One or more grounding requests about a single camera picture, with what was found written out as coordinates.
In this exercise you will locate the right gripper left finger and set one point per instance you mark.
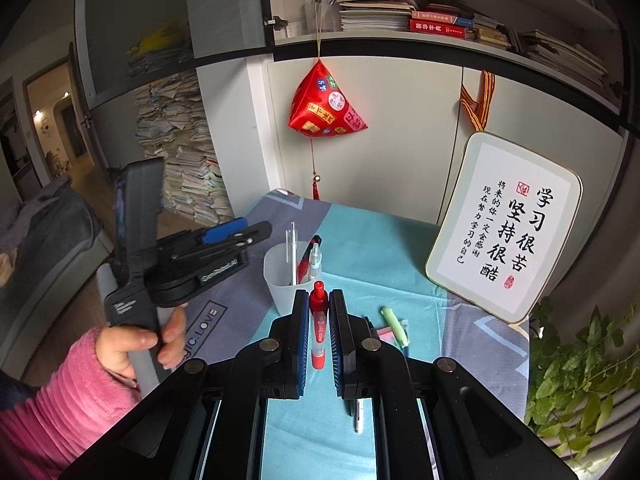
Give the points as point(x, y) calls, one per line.
point(296, 346)

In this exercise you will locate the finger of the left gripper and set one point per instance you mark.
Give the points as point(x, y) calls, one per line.
point(185, 241)
point(196, 260)

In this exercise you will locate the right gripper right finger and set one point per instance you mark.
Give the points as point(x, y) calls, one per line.
point(347, 334)

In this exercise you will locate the red grip pen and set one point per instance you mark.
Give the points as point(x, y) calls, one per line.
point(318, 303)

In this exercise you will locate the frosted plastic cup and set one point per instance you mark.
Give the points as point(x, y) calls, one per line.
point(278, 277)

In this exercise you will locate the red black pen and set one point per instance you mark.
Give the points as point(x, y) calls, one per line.
point(303, 266)

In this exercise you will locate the clear pen green grip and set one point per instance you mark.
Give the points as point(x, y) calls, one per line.
point(315, 260)

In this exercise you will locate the clear pen white grip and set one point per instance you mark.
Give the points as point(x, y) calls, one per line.
point(291, 252)

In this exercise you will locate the pink sleeve forearm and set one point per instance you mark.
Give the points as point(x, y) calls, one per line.
point(43, 435)

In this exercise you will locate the left hand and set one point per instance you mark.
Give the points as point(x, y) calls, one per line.
point(113, 345)

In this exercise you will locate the pink green eraser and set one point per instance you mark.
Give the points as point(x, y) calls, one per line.
point(389, 335)

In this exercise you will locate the blue grey tablecloth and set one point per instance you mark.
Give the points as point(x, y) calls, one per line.
point(377, 261)

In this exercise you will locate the stack of papers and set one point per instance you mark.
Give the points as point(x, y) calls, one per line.
point(172, 125)

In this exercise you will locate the red hanging ornament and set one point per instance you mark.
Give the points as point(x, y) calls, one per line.
point(319, 110)

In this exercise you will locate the calligraphy framed board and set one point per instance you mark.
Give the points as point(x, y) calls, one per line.
point(506, 225)

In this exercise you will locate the green potted plant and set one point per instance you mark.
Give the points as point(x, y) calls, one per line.
point(572, 385)

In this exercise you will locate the orange striped medal ribbon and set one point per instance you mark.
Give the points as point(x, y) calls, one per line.
point(478, 109)

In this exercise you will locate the red book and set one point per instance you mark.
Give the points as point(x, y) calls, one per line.
point(436, 28)

